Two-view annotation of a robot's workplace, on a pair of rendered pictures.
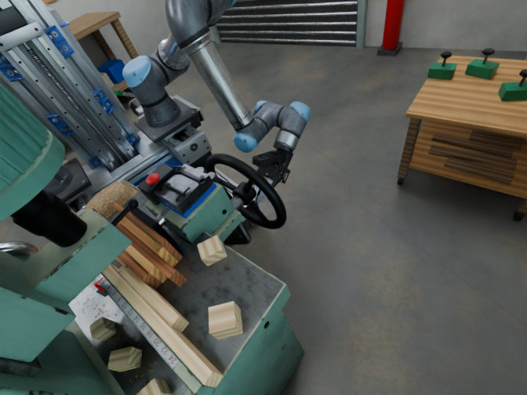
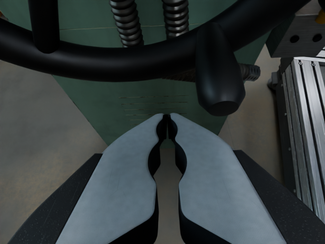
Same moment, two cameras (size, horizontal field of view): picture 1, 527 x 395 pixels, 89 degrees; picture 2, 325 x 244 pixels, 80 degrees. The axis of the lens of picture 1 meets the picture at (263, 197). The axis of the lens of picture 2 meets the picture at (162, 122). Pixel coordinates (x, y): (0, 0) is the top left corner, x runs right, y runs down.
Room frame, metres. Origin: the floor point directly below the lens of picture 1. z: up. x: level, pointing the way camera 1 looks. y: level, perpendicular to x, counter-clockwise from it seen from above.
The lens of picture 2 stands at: (0.64, -0.02, 0.80)
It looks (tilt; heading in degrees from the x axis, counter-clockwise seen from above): 62 degrees down; 131
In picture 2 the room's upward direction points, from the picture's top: 5 degrees counter-clockwise
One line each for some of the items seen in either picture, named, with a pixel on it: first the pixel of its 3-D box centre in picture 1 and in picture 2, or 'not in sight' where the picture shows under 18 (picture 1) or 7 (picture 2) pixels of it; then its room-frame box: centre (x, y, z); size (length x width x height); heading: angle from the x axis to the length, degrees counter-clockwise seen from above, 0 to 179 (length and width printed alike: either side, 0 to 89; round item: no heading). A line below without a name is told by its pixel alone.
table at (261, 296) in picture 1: (173, 242); not in sight; (0.40, 0.24, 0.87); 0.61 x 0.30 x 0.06; 38
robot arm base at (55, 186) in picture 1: (42, 176); not in sight; (0.89, 0.73, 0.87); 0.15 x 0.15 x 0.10
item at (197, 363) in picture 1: (116, 276); not in sight; (0.33, 0.34, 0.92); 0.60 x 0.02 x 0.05; 38
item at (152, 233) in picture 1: (146, 230); not in sight; (0.41, 0.27, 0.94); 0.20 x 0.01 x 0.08; 38
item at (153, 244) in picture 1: (147, 240); not in sight; (0.38, 0.27, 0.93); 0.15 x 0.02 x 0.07; 38
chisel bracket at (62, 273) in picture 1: (81, 255); not in sight; (0.32, 0.34, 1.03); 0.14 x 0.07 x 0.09; 128
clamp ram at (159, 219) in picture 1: (164, 217); not in sight; (0.42, 0.22, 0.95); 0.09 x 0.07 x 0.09; 38
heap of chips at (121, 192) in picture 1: (106, 198); not in sight; (0.59, 0.41, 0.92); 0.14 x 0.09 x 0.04; 128
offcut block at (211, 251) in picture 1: (212, 250); not in sight; (0.31, 0.14, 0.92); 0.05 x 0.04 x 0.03; 99
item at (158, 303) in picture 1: (107, 251); not in sight; (0.40, 0.38, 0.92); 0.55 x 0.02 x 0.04; 38
